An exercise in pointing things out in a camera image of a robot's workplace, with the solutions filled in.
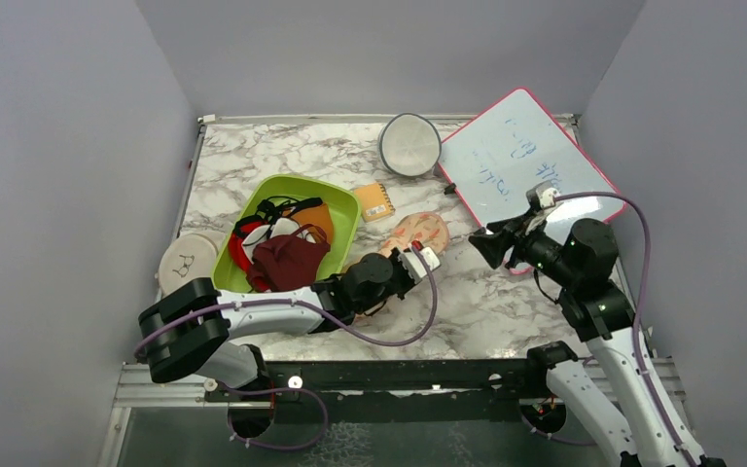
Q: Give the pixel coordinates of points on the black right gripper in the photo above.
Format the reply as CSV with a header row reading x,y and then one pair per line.
x,y
499,236

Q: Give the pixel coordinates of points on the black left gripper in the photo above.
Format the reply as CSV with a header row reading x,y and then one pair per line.
x,y
396,261

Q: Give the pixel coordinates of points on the peach floral mesh laundry bag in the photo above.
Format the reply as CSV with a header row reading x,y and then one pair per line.
x,y
428,228

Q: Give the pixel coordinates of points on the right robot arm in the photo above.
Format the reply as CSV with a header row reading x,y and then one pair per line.
x,y
638,425

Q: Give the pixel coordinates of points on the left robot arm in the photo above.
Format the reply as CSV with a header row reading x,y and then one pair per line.
x,y
191,330

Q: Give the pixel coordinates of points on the orange bra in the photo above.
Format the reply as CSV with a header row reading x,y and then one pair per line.
x,y
316,215

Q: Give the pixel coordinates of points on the maroon bra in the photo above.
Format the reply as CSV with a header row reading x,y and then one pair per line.
x,y
287,262

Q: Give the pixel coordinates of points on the red and white bra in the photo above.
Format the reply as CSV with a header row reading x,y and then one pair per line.
x,y
247,236

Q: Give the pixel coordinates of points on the flat round white laundry bag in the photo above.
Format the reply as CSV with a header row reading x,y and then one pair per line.
x,y
188,257

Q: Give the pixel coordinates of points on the yellow spiral notebook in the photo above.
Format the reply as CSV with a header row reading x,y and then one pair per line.
x,y
375,202

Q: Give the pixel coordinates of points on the pink framed whiteboard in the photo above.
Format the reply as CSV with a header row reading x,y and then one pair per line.
x,y
514,145

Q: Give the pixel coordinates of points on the green plastic tray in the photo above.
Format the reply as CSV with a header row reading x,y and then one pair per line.
x,y
345,211

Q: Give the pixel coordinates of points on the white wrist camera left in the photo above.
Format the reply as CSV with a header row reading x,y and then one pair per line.
x,y
419,261

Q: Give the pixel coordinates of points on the black strap bra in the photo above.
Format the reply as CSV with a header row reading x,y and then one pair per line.
x,y
273,208

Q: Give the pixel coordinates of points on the aluminium table frame rail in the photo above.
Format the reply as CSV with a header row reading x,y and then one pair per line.
x,y
135,390

